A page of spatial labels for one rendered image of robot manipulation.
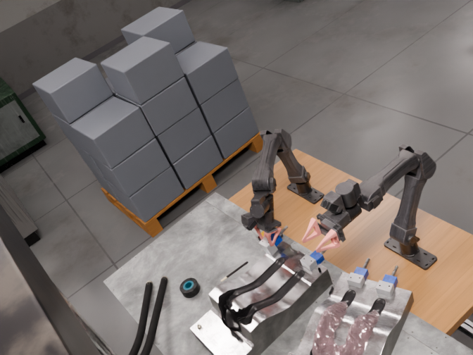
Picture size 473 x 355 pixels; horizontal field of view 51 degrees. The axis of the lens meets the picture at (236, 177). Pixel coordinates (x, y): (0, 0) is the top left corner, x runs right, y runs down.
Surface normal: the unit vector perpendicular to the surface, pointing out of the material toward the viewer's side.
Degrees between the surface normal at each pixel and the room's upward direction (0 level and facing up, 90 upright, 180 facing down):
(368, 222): 0
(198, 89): 90
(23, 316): 0
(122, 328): 0
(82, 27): 90
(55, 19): 90
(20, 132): 90
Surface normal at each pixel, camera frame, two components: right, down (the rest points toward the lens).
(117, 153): 0.62, 0.30
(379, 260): -0.33, -0.74
